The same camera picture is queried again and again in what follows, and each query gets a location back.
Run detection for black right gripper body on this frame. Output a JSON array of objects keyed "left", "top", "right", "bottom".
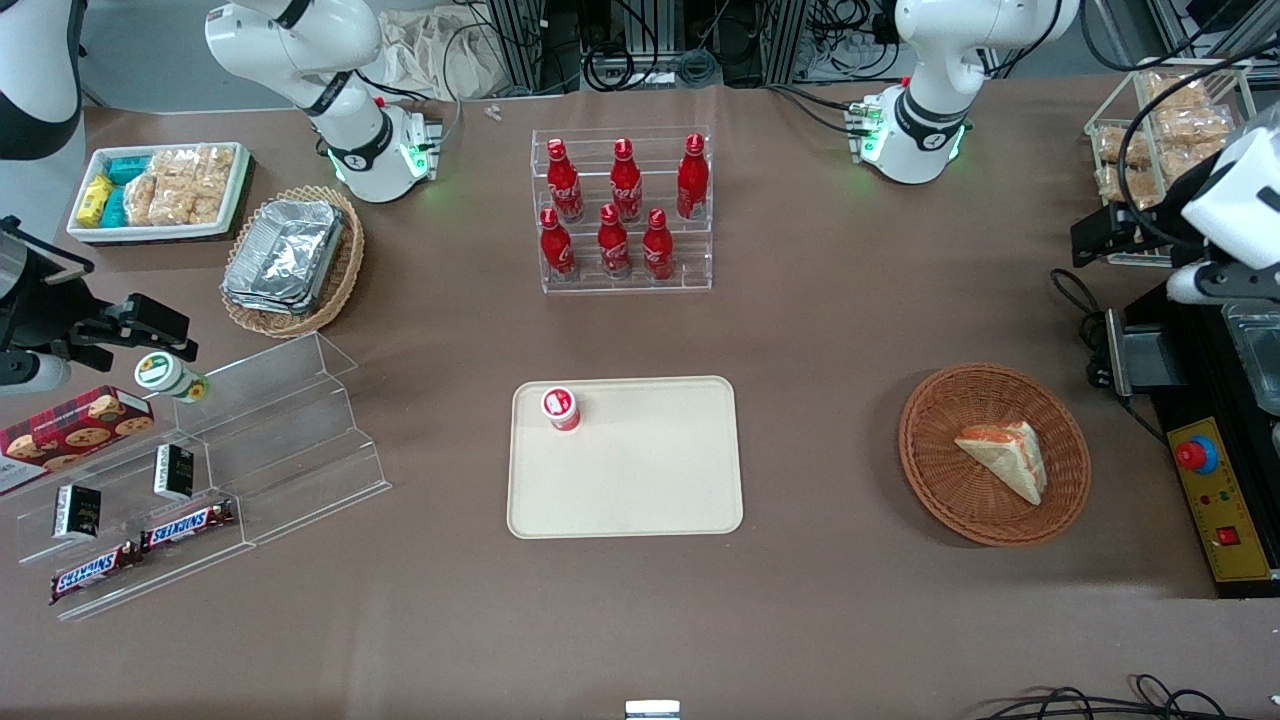
[{"left": 0, "top": 216, "right": 97, "bottom": 353}]

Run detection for triangular sandwich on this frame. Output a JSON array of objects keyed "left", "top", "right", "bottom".
[{"left": 954, "top": 421, "right": 1049, "bottom": 506}]

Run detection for light wicker basket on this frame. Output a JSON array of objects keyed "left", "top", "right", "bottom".
[{"left": 219, "top": 184, "right": 366, "bottom": 340}]

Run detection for brown wicker basket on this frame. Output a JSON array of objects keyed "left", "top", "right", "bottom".
[{"left": 897, "top": 362, "right": 1092, "bottom": 548}]

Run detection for cream plastic tray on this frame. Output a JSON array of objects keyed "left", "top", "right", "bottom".
[{"left": 506, "top": 375, "right": 745, "bottom": 540}]

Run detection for green lid cup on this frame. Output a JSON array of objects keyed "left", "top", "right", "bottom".
[{"left": 134, "top": 352, "right": 211, "bottom": 405}]

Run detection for white plastic snack bin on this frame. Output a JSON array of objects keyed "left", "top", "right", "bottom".
[{"left": 66, "top": 142, "right": 253, "bottom": 245}]

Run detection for red cookie box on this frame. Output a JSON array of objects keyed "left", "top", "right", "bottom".
[{"left": 0, "top": 385, "right": 156, "bottom": 498}]

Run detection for yellow snack packet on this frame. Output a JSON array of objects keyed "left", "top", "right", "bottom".
[{"left": 76, "top": 174, "right": 115, "bottom": 230}]

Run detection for clear rice cracker pack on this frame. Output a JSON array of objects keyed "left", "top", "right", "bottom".
[
  {"left": 150, "top": 145, "right": 237, "bottom": 181},
  {"left": 188, "top": 170, "right": 237, "bottom": 225},
  {"left": 124, "top": 174, "right": 197, "bottom": 227}
]

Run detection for small black box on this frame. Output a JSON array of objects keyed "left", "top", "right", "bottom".
[
  {"left": 153, "top": 444, "right": 197, "bottom": 502},
  {"left": 52, "top": 484, "right": 103, "bottom": 543}
]

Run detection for stack of foil trays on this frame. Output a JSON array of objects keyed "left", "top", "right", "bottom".
[{"left": 221, "top": 198, "right": 348, "bottom": 318}]

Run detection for clear plastic container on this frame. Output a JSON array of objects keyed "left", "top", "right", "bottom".
[{"left": 1222, "top": 300, "right": 1280, "bottom": 417}]

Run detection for black control box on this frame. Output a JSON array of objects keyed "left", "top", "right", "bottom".
[{"left": 1122, "top": 278, "right": 1280, "bottom": 600}]

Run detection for snickers bar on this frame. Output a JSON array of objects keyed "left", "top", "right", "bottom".
[
  {"left": 140, "top": 499, "right": 238, "bottom": 554},
  {"left": 49, "top": 541, "right": 145, "bottom": 606}
]

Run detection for clear acrylic stepped shelf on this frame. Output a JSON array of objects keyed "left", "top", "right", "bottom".
[{"left": 0, "top": 332, "right": 393, "bottom": 623}]

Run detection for beige cloth bag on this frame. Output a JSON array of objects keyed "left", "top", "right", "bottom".
[{"left": 372, "top": 6, "right": 509, "bottom": 102}]

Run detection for red cola bottle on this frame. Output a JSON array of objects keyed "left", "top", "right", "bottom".
[
  {"left": 641, "top": 207, "right": 676, "bottom": 283},
  {"left": 676, "top": 133, "right": 711, "bottom": 222},
  {"left": 609, "top": 138, "right": 645, "bottom": 224},
  {"left": 597, "top": 203, "right": 633, "bottom": 281},
  {"left": 545, "top": 138, "right": 586, "bottom": 224},
  {"left": 539, "top": 207, "right": 577, "bottom": 282}
]

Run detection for red lid cup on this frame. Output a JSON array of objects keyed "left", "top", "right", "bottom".
[{"left": 541, "top": 386, "right": 583, "bottom": 433}]

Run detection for clear acrylic bottle rack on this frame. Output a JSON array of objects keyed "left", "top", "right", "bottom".
[{"left": 530, "top": 126, "right": 714, "bottom": 295}]

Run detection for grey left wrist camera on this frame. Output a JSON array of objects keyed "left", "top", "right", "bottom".
[{"left": 1165, "top": 260, "right": 1280, "bottom": 307}]

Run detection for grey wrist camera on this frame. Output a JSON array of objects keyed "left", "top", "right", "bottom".
[
  {"left": 0, "top": 352, "right": 73, "bottom": 395},
  {"left": 1165, "top": 260, "right": 1280, "bottom": 307}
]

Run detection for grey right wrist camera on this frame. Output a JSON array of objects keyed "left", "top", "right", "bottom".
[{"left": 0, "top": 352, "right": 73, "bottom": 395}]

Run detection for black power cable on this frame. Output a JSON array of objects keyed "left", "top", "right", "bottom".
[{"left": 1049, "top": 267, "right": 1169, "bottom": 446}]

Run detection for black arm hose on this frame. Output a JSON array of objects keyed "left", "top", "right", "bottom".
[{"left": 1117, "top": 55, "right": 1263, "bottom": 251}]

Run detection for white wire basket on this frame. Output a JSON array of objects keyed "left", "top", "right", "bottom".
[{"left": 1084, "top": 58, "right": 1259, "bottom": 269}]

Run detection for grey metal bracket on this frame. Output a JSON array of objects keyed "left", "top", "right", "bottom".
[{"left": 1104, "top": 307, "right": 1189, "bottom": 400}]

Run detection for black arm base cable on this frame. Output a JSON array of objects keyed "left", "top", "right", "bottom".
[{"left": 768, "top": 84, "right": 867, "bottom": 138}]

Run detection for black floor cables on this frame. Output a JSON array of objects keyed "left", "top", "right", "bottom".
[{"left": 975, "top": 674, "right": 1280, "bottom": 720}]

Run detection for black coiled cable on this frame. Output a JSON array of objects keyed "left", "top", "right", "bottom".
[{"left": 583, "top": 42, "right": 663, "bottom": 89}]

